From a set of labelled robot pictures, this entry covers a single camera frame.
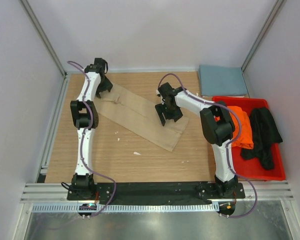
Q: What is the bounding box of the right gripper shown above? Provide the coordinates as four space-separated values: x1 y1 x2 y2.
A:
155 101 183 126

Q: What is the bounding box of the aluminium front rail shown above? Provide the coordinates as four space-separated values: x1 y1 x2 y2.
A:
20 181 294 203

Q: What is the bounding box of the left aluminium frame post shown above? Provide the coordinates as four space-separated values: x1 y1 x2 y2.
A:
18 0 67 78

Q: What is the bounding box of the aluminium frame post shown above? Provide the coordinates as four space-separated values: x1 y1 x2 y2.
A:
18 0 67 78
241 0 287 72

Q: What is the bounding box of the slotted cable duct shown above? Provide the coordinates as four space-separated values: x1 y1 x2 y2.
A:
31 202 219 214

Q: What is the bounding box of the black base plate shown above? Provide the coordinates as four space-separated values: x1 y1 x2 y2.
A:
61 181 246 202

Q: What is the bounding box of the red plastic bin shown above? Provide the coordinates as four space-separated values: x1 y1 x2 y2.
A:
212 96 286 181

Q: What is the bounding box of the folded blue t shirt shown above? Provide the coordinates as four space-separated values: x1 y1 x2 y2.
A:
198 64 248 97

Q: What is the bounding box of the orange t shirt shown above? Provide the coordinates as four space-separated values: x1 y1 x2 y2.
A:
228 106 254 150

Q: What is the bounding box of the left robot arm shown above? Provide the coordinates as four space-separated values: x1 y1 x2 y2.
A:
67 57 113 201

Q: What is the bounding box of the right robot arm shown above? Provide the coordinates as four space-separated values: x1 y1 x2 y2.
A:
155 82 238 198

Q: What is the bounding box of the right aluminium frame post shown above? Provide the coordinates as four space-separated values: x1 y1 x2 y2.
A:
241 0 287 72

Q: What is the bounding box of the black t shirt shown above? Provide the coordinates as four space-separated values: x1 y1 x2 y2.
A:
240 107 283 170

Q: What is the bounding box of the beige t shirt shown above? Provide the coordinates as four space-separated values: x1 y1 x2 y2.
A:
93 83 189 152

